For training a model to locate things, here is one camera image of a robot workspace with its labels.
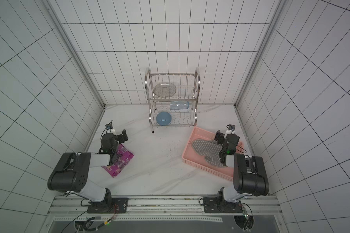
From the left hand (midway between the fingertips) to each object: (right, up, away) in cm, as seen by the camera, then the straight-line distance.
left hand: (118, 132), depth 95 cm
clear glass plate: (+32, +28, -3) cm, 43 cm away
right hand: (+69, +2, -2) cm, 69 cm away
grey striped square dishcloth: (+62, -11, -3) cm, 63 cm away
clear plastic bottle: (+42, +20, +18) cm, 50 cm away
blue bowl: (+30, +9, +6) cm, 32 cm away
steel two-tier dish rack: (+37, +22, -10) cm, 44 cm away
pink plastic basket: (+49, -14, -7) cm, 51 cm away
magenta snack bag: (+7, -13, -10) cm, 18 cm away
